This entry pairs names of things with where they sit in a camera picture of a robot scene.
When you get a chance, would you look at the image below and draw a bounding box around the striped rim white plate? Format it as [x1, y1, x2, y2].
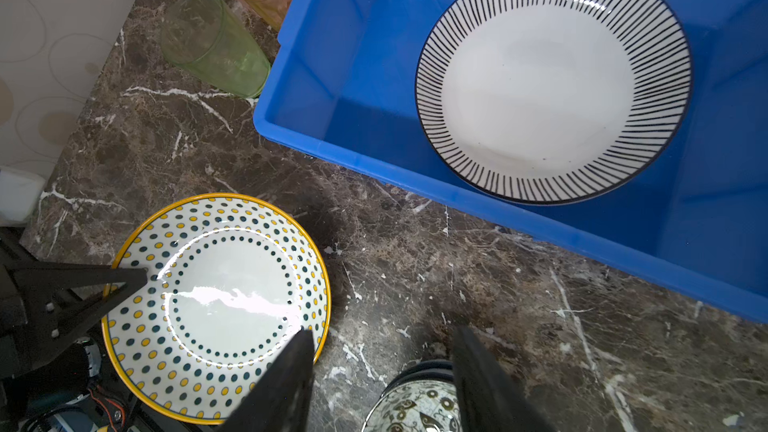
[414, 0, 693, 205]

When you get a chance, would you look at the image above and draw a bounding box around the green transparent cup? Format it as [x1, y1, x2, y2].
[160, 0, 271, 98]

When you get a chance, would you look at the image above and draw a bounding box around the dotted yellow rim plate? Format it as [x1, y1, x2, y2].
[102, 193, 331, 425]

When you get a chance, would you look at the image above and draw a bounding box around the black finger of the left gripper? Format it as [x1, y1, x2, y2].
[1, 261, 148, 372]

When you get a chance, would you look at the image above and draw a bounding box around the blue plastic bin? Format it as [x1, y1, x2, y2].
[254, 0, 767, 322]

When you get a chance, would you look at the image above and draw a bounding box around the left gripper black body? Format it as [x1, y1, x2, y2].
[1, 338, 102, 431]

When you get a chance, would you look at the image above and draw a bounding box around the green floral ceramic bowl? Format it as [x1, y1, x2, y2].
[362, 359, 462, 431]

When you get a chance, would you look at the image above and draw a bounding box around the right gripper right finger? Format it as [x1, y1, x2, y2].
[452, 326, 553, 431]

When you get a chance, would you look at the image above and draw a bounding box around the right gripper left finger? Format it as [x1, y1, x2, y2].
[218, 330, 314, 432]

